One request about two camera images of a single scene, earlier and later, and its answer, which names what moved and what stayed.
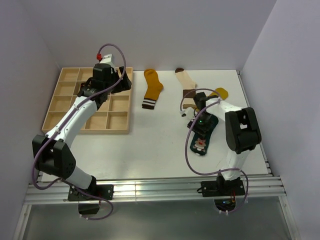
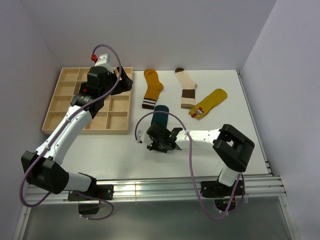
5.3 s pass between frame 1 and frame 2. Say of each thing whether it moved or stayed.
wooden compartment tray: stayed
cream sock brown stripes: stayed
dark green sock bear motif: moved
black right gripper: moved
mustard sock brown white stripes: stayed
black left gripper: stayed
